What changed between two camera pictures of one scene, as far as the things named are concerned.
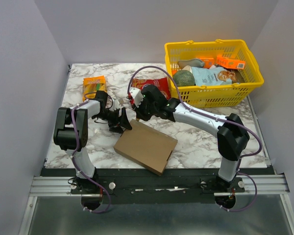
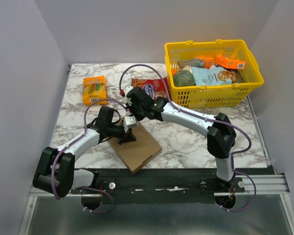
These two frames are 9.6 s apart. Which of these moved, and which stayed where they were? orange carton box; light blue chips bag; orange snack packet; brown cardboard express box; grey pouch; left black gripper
Moved: left black gripper; brown cardboard express box
Stayed: orange carton box; light blue chips bag; grey pouch; orange snack packet
